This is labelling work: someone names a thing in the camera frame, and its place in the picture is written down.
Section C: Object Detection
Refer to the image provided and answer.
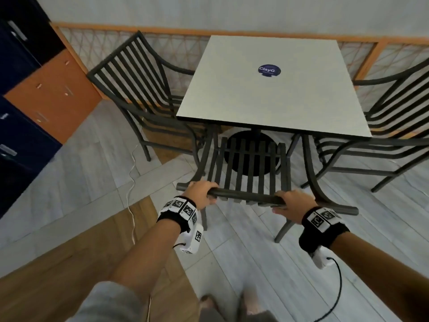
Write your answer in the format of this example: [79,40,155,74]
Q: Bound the orange wooden railing with net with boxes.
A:
[49,21,429,138]

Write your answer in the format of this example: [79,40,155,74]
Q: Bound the dark blue cabinet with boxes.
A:
[0,0,67,96]
[0,95,63,220]

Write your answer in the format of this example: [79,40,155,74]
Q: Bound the dark grey metal slatted chair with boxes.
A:
[176,125,359,244]
[300,58,429,193]
[86,30,219,163]

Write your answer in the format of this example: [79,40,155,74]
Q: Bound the grey trousers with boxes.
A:
[199,293,279,322]

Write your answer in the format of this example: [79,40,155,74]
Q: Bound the person's left hand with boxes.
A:
[182,180,219,211]

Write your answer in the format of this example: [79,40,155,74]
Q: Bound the black round table base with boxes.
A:
[223,130,281,178]

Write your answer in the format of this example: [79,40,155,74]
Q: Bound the person's right hand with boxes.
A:
[272,189,318,225]

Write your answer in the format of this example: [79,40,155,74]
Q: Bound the white square table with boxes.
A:
[176,34,374,178]

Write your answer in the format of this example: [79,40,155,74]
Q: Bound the grey sweatshirt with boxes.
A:
[67,281,148,322]

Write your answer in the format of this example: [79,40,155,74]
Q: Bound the black wristband with white markers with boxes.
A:
[298,206,350,254]
[156,196,203,233]

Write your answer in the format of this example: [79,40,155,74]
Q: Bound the person's right forearm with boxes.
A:
[330,231,429,316]

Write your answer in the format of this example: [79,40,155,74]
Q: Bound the white floor cable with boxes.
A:
[126,144,140,247]

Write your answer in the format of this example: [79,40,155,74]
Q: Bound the orange cabinet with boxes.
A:
[4,48,103,144]

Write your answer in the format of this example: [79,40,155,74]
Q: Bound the person's left forearm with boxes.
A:
[110,219,181,296]

